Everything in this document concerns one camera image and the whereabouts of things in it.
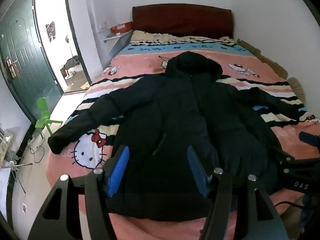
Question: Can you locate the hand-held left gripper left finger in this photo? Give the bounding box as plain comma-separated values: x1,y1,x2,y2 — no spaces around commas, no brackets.
27,145,130,240

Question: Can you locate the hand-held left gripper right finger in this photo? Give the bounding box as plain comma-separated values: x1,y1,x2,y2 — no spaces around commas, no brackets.
187,145,287,240

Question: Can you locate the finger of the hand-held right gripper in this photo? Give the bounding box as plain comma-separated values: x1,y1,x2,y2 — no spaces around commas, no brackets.
299,131,320,153
269,147,295,162

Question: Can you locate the black hooded jacket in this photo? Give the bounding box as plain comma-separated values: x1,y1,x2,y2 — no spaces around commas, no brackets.
47,51,313,222

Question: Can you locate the dark clothes pile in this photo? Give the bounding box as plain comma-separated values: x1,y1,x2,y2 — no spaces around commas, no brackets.
64,56,80,70

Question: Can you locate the woven straw fan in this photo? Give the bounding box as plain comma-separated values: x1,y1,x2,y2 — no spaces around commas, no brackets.
287,77,306,103

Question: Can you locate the green plastic chair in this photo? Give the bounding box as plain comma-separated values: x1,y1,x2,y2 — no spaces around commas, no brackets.
34,97,63,140

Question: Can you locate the olive brown mattress pad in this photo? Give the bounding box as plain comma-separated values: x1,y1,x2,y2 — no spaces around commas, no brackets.
236,38,288,79

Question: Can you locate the metal stand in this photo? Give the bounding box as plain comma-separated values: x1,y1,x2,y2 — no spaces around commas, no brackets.
0,160,33,194

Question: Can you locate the cartoon cat printed blanket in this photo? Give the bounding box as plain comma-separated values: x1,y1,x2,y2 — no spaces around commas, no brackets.
46,30,320,240

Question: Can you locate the orange box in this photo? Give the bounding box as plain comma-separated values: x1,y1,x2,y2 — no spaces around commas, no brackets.
111,22,133,34

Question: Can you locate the dark red headboard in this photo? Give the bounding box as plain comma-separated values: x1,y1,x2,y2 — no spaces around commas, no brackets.
132,4,234,39

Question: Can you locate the dark green door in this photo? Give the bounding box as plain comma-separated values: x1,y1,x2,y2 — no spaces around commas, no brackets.
0,0,63,123

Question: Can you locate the black floor cable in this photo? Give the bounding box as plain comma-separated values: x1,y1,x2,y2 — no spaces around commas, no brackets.
29,140,45,163

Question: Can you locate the white wall shelf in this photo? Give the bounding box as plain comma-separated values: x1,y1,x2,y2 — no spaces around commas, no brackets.
103,31,133,56

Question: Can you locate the dark green door frame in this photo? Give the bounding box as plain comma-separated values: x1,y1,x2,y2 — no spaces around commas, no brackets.
64,0,92,85

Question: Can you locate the brass door handle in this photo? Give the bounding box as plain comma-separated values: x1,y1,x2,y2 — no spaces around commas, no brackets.
5,59,19,79

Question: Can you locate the wall poster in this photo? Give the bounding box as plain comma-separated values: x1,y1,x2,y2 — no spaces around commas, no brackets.
46,21,56,42

